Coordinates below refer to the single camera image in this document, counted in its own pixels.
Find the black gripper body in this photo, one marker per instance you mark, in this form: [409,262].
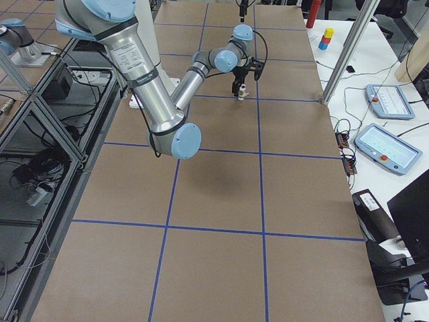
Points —
[243,9]
[240,74]

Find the white brass PPR valve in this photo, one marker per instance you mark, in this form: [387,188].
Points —
[242,92]

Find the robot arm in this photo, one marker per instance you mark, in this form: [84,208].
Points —
[114,24]

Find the red cylinder bottle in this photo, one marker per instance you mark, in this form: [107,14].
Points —
[314,8]

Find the blue toy block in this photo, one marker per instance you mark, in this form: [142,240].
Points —
[322,46]

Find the yellow toy block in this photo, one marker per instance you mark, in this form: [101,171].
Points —
[328,33]

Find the red toy block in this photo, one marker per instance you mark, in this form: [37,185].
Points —
[325,40]

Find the small black box device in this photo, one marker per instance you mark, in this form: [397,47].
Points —
[350,69]

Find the far teach pendant tablet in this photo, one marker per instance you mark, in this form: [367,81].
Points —
[389,102]

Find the teach pendant tablet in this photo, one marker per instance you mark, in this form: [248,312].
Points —
[387,149]
[389,102]

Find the near teach pendant tablet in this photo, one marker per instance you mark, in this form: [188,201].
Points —
[387,149]

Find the black cardboard box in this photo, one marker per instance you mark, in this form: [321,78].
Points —
[376,221]

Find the black computer monitor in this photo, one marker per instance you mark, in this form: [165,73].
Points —
[409,211]

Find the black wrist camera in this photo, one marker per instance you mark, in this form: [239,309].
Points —
[257,68]

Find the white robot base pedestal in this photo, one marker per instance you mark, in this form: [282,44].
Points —
[146,33]

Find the aluminium frame post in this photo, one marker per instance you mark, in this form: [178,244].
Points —
[353,39]

